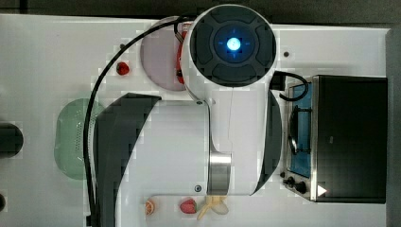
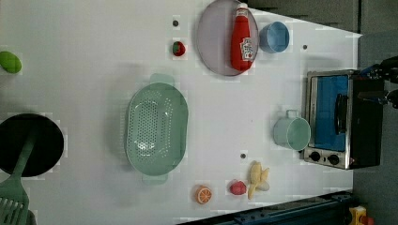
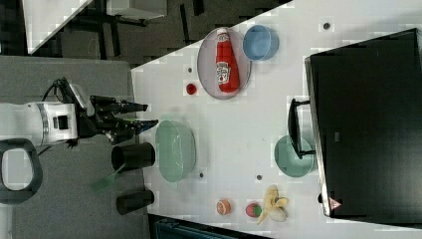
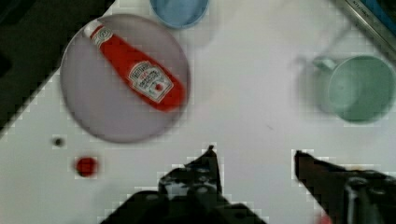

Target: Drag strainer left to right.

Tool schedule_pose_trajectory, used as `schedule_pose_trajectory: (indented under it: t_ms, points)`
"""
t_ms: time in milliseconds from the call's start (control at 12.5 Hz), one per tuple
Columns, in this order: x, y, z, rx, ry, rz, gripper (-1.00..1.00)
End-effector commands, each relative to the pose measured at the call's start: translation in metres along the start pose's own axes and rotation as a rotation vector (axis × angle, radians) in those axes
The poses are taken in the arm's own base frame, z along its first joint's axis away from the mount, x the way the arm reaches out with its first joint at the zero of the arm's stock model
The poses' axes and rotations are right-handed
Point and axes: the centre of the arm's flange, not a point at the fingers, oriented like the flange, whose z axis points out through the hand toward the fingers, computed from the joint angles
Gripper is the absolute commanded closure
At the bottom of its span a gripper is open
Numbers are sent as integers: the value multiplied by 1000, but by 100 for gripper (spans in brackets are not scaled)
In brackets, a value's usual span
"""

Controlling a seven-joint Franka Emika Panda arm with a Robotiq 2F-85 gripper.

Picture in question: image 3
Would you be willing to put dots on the red toy tomato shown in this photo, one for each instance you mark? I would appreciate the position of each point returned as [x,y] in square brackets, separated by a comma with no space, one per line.
[191,89]

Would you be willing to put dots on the black toaster oven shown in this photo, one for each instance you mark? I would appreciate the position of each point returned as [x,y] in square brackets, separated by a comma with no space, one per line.
[366,108]

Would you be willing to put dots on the green mug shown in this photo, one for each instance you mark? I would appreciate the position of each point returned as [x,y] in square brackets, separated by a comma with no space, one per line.
[289,162]

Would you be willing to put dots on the toy strawberry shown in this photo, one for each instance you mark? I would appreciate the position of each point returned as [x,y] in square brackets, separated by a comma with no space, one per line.
[253,210]

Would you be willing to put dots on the grey round plate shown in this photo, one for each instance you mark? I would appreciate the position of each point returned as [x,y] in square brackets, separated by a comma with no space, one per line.
[206,64]

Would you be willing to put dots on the green spatula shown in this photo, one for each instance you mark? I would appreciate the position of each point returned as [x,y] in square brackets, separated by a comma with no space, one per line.
[107,181]

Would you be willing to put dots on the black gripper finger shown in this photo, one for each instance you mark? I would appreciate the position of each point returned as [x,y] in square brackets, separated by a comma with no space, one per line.
[140,126]
[126,108]

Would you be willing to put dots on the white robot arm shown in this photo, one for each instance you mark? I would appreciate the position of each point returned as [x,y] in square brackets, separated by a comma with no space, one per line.
[55,123]

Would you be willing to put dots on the green plastic strainer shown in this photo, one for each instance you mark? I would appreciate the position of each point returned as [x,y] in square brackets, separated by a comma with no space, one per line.
[176,150]

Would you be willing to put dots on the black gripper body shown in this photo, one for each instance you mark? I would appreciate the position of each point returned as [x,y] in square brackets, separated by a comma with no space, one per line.
[103,120]

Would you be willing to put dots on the blue cup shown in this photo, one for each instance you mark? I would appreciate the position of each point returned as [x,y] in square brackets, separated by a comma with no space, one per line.
[260,43]

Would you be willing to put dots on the orange slice toy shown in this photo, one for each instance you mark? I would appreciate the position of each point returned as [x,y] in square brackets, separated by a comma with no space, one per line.
[223,206]

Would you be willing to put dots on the red ketchup bottle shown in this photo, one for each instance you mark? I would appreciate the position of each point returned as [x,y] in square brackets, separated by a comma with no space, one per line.
[227,73]

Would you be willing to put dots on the toy peeled banana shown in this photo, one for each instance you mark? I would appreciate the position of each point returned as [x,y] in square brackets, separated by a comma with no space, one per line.
[273,206]

